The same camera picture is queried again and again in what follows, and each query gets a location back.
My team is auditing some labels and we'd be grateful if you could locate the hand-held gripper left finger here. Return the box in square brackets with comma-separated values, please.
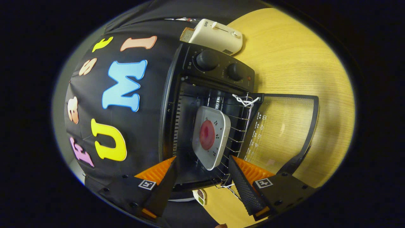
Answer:
[98, 156, 178, 222]

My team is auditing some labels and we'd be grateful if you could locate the pink ham slice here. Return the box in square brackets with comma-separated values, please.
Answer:
[200, 120, 215, 150]

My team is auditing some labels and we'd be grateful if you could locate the bread slice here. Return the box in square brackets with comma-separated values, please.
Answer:
[180, 27, 195, 43]

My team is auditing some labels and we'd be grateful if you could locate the white divided bean dish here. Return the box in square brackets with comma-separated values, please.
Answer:
[192, 189, 207, 206]

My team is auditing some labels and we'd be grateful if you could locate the white toaster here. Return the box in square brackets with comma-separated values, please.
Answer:
[188, 18, 243, 56]

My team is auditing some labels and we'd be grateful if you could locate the white square plate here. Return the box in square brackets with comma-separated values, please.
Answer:
[192, 106, 231, 171]

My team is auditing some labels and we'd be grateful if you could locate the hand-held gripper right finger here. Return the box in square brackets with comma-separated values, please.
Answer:
[228, 155, 317, 222]

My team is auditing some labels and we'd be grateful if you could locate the wire oven rack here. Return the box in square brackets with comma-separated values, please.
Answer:
[202, 95, 253, 187]

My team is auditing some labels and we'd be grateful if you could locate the black toaster oven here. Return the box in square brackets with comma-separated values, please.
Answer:
[158, 43, 320, 192]

